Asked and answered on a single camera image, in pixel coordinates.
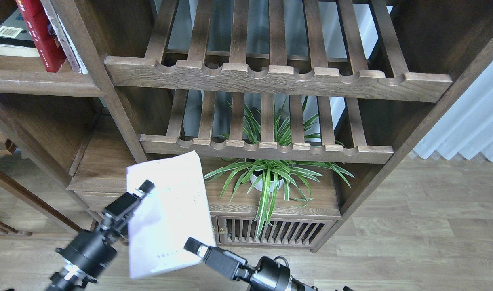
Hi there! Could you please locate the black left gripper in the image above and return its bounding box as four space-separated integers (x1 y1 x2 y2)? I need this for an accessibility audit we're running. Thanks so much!
55 180 155 279

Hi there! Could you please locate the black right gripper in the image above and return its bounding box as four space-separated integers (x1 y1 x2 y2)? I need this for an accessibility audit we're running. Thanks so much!
184 237 291 291

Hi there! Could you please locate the white paperback book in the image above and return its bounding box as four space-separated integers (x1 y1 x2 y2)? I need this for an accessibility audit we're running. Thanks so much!
126 151 216 279

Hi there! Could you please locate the thick green black book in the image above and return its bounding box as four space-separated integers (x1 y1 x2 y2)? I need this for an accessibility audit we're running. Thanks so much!
0 8 40 58

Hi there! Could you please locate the red paperback book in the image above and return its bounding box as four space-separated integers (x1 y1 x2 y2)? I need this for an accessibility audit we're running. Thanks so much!
15 0 67 73

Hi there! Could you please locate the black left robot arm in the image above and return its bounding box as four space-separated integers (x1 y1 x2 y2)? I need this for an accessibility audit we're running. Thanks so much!
47 180 155 291

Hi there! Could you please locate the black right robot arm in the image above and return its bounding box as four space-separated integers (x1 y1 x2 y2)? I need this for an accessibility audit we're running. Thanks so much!
184 237 318 291

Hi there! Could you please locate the white plant pot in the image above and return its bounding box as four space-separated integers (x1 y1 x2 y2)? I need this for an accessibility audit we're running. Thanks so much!
251 170 285 193

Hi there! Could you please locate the green spider plant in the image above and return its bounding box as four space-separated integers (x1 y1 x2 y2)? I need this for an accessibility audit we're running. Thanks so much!
204 105 355 238

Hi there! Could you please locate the dark wooden bookshelf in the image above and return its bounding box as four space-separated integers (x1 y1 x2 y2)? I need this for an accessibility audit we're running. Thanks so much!
0 0 493 252

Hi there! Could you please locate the worn upright book spine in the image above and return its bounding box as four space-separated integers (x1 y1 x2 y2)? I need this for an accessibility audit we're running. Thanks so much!
41 0 89 74

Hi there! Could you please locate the white curtain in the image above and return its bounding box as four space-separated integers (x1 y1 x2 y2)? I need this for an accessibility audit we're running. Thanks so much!
413 61 493 162

